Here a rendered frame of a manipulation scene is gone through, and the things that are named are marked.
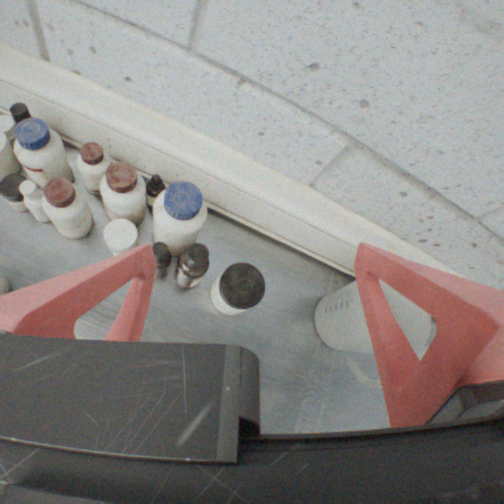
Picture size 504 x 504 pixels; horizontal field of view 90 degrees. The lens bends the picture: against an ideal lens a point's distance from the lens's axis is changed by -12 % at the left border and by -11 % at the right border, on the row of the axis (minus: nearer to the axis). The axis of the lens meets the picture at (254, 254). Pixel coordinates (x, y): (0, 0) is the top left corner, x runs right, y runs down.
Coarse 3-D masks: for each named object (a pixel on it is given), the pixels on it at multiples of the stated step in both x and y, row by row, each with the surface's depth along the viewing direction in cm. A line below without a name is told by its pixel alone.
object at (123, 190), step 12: (108, 168) 35; (120, 168) 35; (132, 168) 36; (108, 180) 34; (120, 180) 35; (132, 180) 35; (108, 192) 36; (120, 192) 35; (132, 192) 37; (144, 192) 39; (108, 204) 37; (120, 204) 37; (132, 204) 37; (108, 216) 42; (120, 216) 40; (132, 216) 41
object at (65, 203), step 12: (60, 180) 33; (48, 192) 32; (60, 192) 33; (72, 192) 33; (48, 204) 33; (60, 204) 33; (72, 204) 34; (84, 204) 36; (60, 216) 34; (72, 216) 35; (84, 216) 37; (60, 228) 37; (72, 228) 37; (84, 228) 39
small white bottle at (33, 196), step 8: (24, 184) 33; (32, 184) 33; (24, 192) 33; (32, 192) 33; (40, 192) 36; (24, 200) 35; (32, 200) 35; (40, 200) 35; (32, 208) 35; (40, 208) 36; (40, 216) 38; (48, 216) 39
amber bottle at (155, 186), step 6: (156, 174) 40; (150, 180) 41; (156, 180) 40; (162, 180) 41; (150, 186) 41; (156, 186) 41; (162, 186) 42; (150, 192) 42; (156, 192) 42; (150, 198) 43; (150, 204) 45
